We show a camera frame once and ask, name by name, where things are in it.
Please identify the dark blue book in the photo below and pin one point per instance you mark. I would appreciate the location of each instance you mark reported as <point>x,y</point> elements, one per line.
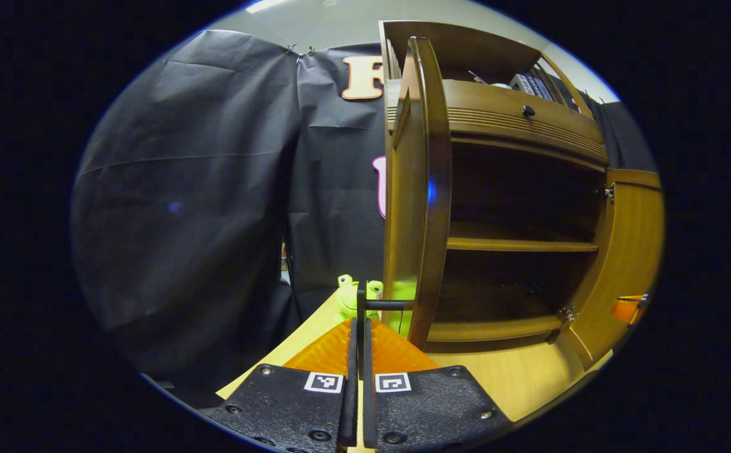
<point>535,85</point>

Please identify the grey flat tool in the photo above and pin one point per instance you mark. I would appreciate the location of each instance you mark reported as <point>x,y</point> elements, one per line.
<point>477,78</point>

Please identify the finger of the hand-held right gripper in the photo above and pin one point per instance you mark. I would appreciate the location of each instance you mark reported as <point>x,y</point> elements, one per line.
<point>624,309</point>

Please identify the wooden shoe cabinet door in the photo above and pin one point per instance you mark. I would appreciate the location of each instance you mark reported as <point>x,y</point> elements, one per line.
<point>416,220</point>
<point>630,251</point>

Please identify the wooden cabinet drawer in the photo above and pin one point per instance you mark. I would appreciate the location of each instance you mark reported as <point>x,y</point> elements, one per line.
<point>497,107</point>

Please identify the metal door hinge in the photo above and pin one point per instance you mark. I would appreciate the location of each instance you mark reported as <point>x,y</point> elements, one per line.
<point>609,192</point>
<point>567,314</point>

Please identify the black backdrop cloth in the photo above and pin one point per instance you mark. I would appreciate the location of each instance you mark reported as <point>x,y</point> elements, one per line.
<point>183,189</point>

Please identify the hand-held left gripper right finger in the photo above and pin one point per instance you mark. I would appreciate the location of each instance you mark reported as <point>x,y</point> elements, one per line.
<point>428,409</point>

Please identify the black round drawer knob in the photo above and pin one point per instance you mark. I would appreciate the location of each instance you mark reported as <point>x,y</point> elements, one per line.
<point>529,111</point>

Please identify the wooden inner cabinet shelf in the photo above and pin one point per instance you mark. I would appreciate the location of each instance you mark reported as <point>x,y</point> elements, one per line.
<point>516,242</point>

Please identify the wooden double-door shoe cabinet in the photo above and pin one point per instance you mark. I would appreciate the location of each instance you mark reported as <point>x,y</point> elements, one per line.
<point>472,50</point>

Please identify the light blue book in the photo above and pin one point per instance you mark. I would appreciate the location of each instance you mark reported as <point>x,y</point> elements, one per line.
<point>548,89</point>

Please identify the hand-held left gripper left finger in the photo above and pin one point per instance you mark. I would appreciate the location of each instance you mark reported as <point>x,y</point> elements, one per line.
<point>302,409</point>

